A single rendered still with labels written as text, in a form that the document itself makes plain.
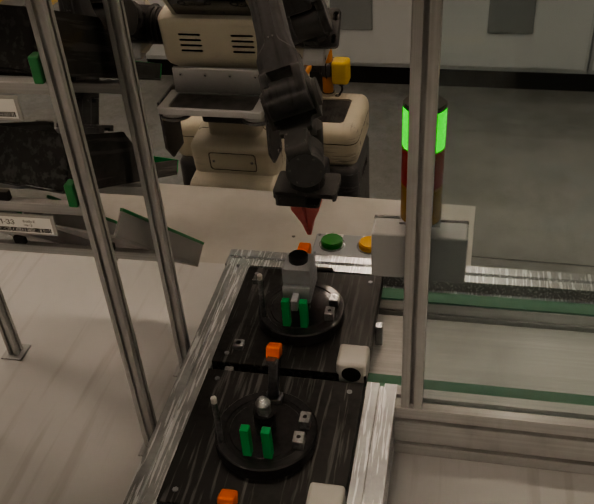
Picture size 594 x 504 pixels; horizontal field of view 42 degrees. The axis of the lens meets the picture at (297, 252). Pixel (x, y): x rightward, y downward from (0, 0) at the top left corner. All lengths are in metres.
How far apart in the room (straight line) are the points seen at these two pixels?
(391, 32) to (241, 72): 2.45
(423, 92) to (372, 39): 3.38
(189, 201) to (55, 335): 0.48
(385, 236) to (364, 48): 3.31
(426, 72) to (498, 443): 0.57
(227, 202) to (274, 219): 0.13
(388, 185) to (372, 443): 2.40
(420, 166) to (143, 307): 0.77
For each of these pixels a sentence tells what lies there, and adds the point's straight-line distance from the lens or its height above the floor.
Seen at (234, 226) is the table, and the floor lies 0.86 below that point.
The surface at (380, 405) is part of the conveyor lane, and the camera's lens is 1.15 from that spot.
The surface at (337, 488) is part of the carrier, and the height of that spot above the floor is 0.99.
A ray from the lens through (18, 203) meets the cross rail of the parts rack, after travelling 1.01.
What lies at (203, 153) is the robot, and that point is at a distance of 1.97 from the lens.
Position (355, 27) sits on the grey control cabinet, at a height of 0.32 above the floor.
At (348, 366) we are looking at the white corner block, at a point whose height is 0.99.
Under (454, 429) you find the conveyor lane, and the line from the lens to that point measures 1.17.
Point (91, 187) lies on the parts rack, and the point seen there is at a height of 1.34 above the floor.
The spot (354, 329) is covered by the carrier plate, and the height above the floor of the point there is 0.97.
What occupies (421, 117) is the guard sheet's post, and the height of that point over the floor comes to 1.41.
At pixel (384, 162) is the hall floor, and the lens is 3.59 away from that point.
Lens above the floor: 1.81
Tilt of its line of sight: 37 degrees down
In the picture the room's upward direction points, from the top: 4 degrees counter-clockwise
